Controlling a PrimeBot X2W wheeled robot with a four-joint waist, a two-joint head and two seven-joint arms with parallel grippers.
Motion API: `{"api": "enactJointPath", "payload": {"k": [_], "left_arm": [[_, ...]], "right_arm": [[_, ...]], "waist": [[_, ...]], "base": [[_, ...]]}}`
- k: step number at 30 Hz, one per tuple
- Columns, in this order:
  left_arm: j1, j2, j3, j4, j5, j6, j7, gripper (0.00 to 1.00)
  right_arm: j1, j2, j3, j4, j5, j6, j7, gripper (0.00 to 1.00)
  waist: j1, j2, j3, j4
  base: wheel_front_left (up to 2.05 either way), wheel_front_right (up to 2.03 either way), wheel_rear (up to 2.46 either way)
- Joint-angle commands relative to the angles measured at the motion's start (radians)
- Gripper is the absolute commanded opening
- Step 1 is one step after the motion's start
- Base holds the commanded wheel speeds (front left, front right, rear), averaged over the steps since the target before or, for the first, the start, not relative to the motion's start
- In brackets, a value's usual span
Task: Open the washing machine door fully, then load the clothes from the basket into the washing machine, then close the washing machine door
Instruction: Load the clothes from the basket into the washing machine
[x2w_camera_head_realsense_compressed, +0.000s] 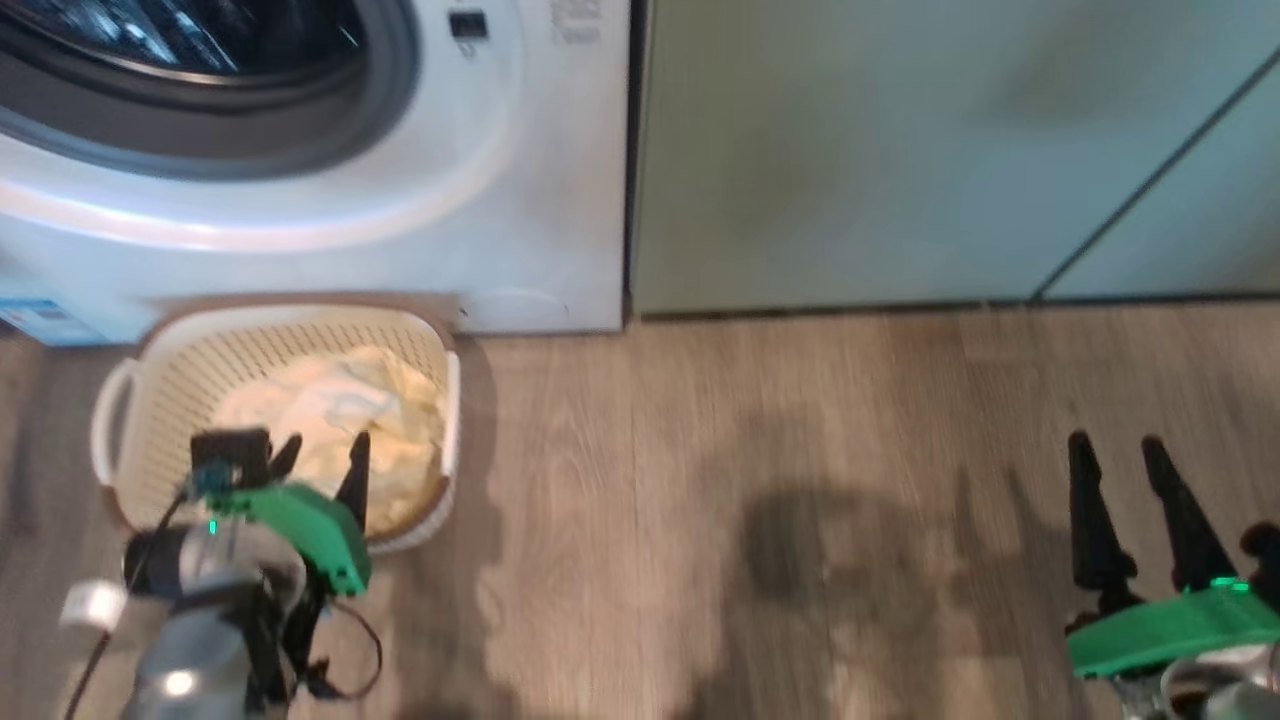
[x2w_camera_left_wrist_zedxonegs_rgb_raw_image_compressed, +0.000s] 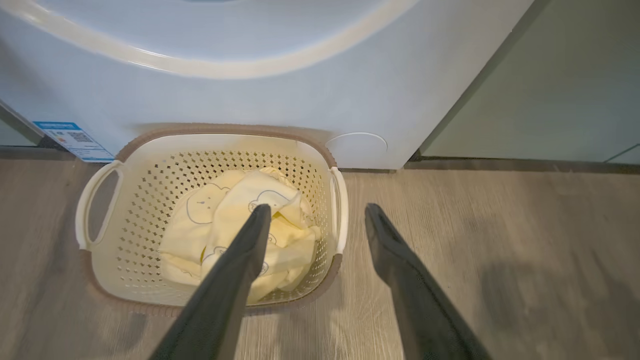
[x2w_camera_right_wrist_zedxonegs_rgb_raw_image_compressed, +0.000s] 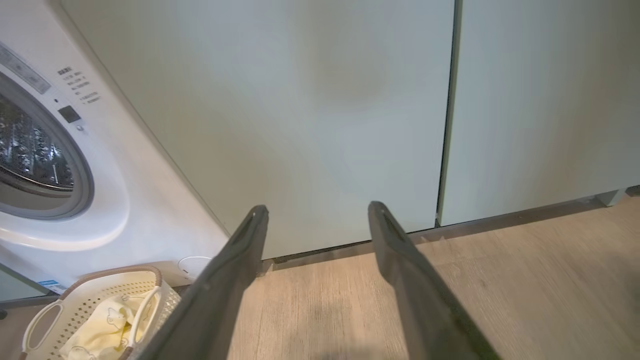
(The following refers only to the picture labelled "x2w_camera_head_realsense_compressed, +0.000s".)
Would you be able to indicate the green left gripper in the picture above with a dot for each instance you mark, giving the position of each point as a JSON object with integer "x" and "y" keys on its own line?
{"x": 310, "y": 525}

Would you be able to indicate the cream perforated laundry basket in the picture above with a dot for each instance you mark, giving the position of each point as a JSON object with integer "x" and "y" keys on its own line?
{"x": 180, "y": 400}

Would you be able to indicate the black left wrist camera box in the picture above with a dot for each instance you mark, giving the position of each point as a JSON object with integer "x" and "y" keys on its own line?
{"x": 232, "y": 455}

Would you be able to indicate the blue energy label sticker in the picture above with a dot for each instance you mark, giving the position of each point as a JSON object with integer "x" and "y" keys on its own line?
{"x": 35, "y": 322}

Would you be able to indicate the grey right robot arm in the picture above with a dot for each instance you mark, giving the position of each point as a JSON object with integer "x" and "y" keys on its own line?
{"x": 1220, "y": 690}

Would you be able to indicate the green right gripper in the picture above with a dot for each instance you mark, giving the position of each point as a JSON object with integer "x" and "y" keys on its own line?
{"x": 1170, "y": 630}

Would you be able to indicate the round white filter cover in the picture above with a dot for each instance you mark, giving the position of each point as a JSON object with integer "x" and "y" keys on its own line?
{"x": 520, "y": 305}

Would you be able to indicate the white front-load washing machine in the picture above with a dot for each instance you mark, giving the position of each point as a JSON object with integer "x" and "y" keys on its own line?
{"x": 520, "y": 180}

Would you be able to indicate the pale green cabinet door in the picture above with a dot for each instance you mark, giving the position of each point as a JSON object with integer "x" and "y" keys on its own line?
{"x": 850, "y": 150}
{"x": 1200, "y": 220}

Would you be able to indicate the cream garment with blue print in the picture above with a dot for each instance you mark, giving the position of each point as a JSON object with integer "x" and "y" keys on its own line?
{"x": 390, "y": 410}

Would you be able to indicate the black text warning sticker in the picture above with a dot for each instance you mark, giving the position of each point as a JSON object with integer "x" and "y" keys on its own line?
{"x": 577, "y": 20}

